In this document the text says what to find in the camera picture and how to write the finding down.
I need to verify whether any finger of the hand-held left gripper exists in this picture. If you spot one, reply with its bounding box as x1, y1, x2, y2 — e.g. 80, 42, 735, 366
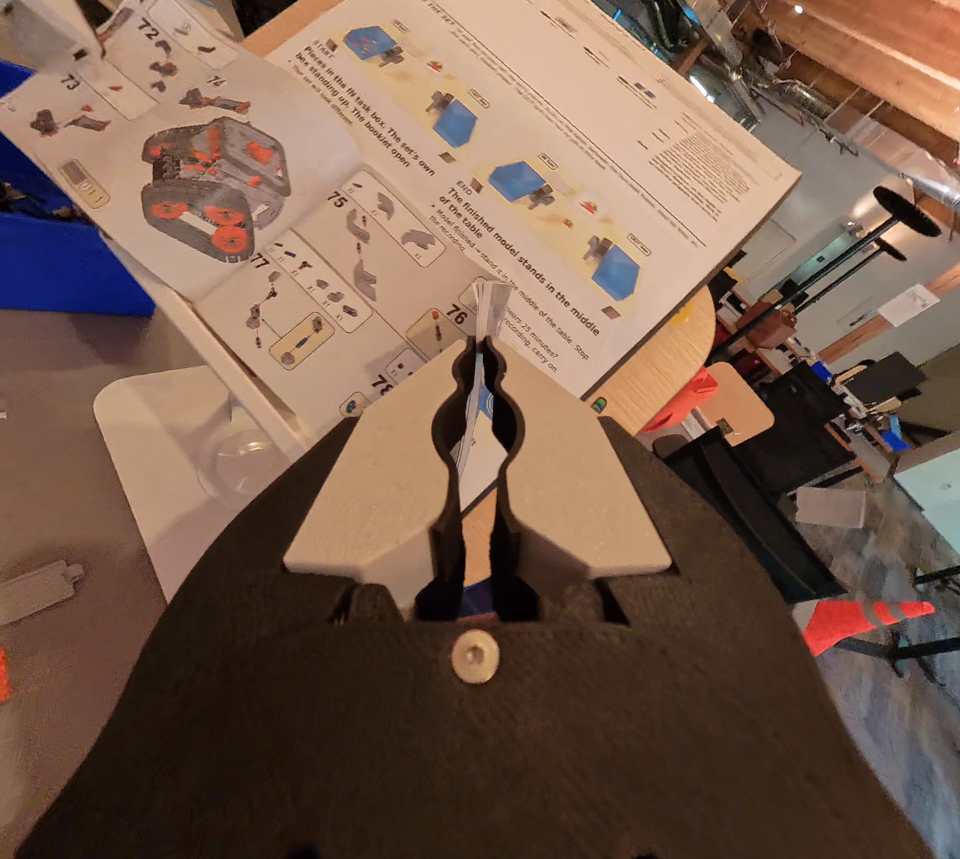
0, 0, 105, 76

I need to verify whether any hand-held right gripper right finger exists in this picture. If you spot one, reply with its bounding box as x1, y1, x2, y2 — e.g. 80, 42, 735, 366
482, 336, 674, 599

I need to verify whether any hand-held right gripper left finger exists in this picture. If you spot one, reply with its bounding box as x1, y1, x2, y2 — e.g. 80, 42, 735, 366
283, 337, 479, 605

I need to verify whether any building instruction booklet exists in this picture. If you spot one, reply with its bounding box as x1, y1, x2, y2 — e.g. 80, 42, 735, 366
0, 0, 520, 500

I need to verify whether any orange plastic object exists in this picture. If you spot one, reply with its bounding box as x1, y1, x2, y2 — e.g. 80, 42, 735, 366
643, 367, 719, 434

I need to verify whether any small wooden board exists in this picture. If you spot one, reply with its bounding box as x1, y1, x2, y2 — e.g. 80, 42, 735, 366
705, 362, 775, 448

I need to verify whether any white book stand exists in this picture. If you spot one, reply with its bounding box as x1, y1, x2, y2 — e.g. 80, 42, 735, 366
93, 236, 316, 605

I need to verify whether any blue plastic bin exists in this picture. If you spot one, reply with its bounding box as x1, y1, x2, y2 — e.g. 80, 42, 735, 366
0, 60, 156, 318

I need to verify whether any orange traffic cone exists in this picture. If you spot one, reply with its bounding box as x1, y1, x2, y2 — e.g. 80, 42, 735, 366
801, 600, 939, 659

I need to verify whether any pale grey toy panel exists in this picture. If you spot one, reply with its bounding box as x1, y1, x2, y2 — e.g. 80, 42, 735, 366
0, 559, 89, 628

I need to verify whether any white printed task sheet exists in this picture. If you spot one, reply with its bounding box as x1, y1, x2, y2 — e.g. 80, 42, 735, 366
266, 0, 802, 418

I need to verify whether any black floor lamp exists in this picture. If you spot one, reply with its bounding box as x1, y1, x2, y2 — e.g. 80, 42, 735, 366
712, 187, 942, 350

